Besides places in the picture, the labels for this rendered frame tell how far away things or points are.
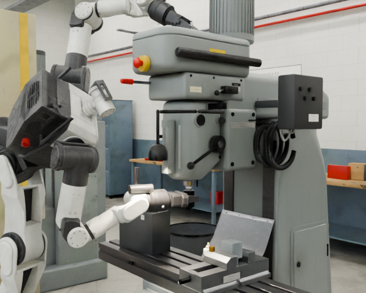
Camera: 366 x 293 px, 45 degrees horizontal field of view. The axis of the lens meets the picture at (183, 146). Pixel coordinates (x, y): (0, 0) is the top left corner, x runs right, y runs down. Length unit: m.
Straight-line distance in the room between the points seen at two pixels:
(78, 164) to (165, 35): 0.55
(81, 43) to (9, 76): 1.39
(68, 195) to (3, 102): 1.72
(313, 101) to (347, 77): 4.38
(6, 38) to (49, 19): 8.36
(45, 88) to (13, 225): 0.62
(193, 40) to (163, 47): 0.12
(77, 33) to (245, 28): 0.71
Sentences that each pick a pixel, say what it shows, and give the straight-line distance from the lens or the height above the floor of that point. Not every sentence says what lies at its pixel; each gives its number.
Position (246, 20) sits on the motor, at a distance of 1.98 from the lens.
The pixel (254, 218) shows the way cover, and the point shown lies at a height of 1.10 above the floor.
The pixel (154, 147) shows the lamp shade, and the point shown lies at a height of 1.45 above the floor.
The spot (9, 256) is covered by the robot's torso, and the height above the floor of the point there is 1.00.
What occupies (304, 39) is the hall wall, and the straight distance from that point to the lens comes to 6.62.
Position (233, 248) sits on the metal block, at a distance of 1.68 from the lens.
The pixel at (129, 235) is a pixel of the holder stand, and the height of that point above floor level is 1.02.
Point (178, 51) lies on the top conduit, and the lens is 1.60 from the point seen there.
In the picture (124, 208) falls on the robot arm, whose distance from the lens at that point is 1.70.
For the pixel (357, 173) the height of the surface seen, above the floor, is 0.96.
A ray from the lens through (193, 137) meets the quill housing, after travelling 1.72.
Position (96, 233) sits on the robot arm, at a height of 1.13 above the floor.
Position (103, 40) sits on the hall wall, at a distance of 10.66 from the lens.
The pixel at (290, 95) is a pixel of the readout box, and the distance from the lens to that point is 1.75.
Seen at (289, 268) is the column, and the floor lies 0.89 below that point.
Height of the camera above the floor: 1.54
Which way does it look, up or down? 3 degrees down
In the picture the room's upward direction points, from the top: straight up
